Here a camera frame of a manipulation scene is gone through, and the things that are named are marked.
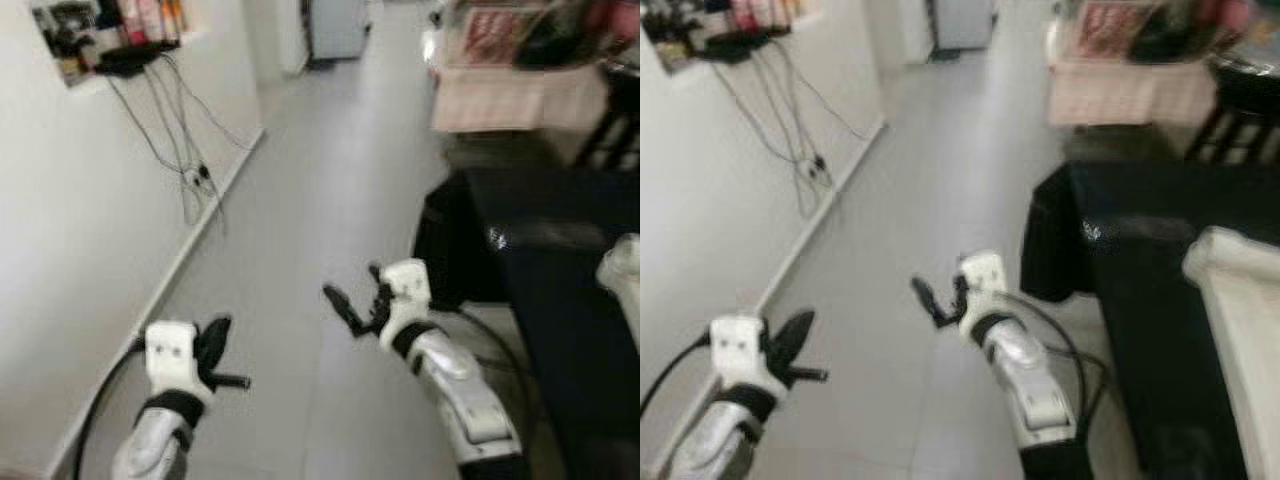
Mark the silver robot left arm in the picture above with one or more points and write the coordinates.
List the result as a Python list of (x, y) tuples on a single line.
[(715, 445), (150, 440)]

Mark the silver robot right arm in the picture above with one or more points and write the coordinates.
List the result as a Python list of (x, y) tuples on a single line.
[(1035, 385), (460, 390)]

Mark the white plastic children table top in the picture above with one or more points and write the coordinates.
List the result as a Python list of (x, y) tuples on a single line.
[(625, 280), (1240, 330)]

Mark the black power adapter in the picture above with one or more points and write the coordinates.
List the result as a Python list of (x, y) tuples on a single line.
[(203, 176), (820, 163)]

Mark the black tablecloth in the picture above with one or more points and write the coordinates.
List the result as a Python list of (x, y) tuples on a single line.
[(1120, 320), (560, 300)]

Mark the beige cloth covered stand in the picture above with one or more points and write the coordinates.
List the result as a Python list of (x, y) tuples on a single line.
[(520, 98), (1130, 92)]

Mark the white tall appliance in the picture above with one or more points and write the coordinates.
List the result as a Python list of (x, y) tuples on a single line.
[(962, 22), (335, 28)]

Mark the black round stool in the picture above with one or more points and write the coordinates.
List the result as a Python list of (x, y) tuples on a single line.
[(1240, 120), (615, 120)]

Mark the black plastic bag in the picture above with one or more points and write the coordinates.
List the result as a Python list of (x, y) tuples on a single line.
[(560, 35), (1180, 35)]

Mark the orange container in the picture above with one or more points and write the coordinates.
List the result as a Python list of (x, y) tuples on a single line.
[(790, 8), (172, 15)]

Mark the pink bag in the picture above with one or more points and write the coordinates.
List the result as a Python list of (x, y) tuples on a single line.
[(140, 18), (755, 12)]

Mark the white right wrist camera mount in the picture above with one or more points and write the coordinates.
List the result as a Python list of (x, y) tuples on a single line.
[(982, 275), (405, 285)]

